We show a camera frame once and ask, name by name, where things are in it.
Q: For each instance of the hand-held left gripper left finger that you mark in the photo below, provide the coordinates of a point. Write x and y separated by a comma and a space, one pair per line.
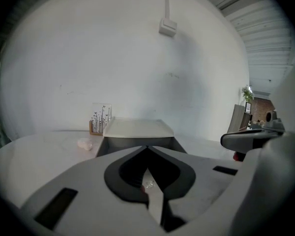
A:
88, 200

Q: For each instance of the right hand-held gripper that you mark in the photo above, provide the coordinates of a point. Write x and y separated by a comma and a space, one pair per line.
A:
273, 124

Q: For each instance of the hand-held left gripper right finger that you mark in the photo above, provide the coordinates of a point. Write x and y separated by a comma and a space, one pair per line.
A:
206, 181

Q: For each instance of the white drawer box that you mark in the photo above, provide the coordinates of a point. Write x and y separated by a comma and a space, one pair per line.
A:
137, 129

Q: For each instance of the white oval table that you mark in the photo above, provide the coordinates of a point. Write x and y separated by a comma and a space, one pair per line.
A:
39, 151

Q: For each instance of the green potted plant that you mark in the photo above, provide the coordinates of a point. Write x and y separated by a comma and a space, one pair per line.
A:
247, 93

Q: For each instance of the small clear plastic bag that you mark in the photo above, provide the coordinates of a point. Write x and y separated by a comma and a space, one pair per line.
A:
85, 144

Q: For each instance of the test tube rack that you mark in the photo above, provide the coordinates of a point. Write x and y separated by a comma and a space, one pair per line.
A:
100, 118

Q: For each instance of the small dark picture frame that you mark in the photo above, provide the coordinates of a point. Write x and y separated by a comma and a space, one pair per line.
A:
248, 107

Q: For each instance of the white wall junction box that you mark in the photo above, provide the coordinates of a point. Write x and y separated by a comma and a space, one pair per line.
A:
167, 27

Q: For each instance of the white wall conduit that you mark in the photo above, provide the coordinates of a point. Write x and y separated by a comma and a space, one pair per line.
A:
167, 1

